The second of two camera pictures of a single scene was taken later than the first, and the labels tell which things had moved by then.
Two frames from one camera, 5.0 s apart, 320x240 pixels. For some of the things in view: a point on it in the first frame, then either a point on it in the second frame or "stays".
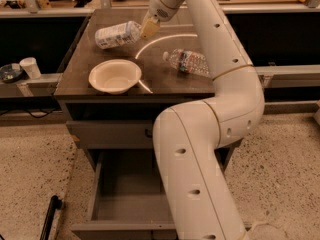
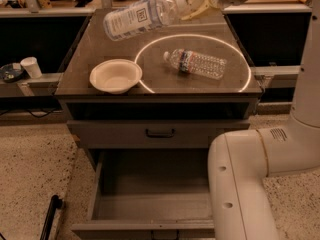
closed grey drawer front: [114, 134] stays
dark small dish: [11, 73] stays
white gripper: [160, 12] → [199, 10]
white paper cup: [29, 64] stays
